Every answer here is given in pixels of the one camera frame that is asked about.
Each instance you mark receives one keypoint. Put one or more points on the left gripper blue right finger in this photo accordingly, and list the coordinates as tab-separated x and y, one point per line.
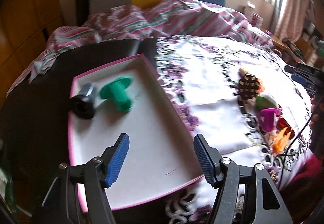
209	159

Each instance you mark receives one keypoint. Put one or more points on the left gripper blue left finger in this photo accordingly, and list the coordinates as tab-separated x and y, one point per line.
114	158

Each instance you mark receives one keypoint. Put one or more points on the white green plug-in device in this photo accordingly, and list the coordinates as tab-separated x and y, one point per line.
265	101

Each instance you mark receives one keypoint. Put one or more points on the magenta plastic spool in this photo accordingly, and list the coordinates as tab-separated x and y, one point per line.
267	118

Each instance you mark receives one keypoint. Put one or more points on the brown studded block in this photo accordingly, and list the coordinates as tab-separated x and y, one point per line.
248	87

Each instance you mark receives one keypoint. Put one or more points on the green plastic spool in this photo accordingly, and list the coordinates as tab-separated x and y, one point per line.
116	92

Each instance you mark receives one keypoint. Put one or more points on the orange plastic block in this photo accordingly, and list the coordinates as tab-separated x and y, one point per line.
281	140

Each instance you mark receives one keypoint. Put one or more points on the shiny red metal object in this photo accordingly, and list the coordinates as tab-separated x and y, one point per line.
282	123

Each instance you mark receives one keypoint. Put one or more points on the person's right hand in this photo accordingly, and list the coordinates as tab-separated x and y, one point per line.
317	111

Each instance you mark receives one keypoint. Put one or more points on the pink rimmed white tray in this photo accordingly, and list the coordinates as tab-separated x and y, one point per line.
161	159

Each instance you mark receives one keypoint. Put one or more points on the black and grey cylinder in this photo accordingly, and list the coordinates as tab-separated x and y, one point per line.
82	104

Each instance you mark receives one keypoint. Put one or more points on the white floral embroidered tablecloth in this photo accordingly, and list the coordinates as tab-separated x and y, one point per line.
201	75

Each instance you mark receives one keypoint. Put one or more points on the pink curtain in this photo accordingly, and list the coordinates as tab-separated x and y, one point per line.
288	18

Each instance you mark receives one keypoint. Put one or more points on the pink striped bed sheet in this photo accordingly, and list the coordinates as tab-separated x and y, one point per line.
167	18

